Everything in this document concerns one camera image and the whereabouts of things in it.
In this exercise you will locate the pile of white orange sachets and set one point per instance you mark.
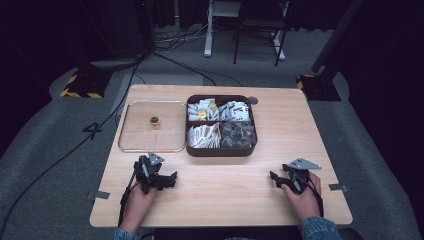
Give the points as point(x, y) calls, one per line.
point(204, 136)

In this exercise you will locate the clear lid with gold knob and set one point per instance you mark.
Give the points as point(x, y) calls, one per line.
point(140, 133)

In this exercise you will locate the person's left hand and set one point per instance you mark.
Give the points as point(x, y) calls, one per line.
point(138, 208)

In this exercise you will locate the person's denim sleeve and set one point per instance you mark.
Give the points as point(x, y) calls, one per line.
point(318, 230)
point(123, 235)

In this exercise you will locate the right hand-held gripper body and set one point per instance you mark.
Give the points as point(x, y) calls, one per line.
point(298, 178)

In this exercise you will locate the grey tape strip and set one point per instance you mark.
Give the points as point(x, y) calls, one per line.
point(100, 195)
point(337, 187)

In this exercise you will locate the pile of white printed packets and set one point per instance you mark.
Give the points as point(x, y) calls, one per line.
point(235, 111)

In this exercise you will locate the round grey table grommet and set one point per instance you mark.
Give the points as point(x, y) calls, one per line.
point(253, 100)

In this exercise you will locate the person's right denim sleeve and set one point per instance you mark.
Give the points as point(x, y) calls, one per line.
point(318, 230)

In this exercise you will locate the white desk frame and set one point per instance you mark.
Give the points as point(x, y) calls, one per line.
point(208, 36)

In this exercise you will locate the black metal chair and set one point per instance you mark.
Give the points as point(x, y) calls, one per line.
point(260, 23)

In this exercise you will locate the pile of white yellow packets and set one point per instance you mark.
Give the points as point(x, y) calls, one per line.
point(201, 111)

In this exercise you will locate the slanted black stand pole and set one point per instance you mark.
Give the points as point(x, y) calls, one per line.
point(335, 36)

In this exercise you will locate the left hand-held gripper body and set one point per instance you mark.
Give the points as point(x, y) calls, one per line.
point(146, 171)

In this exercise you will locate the brown compartment box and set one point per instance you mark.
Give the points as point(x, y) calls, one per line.
point(220, 152)

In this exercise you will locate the pile of dark tea bags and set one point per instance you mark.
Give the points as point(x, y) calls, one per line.
point(238, 134)

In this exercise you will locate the yellow black striped stand base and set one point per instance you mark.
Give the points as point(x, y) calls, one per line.
point(316, 87)
point(87, 83)

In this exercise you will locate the person's left denim sleeve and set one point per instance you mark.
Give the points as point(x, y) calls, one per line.
point(123, 235)

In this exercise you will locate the person's right hand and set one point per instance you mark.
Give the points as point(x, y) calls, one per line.
point(306, 203)

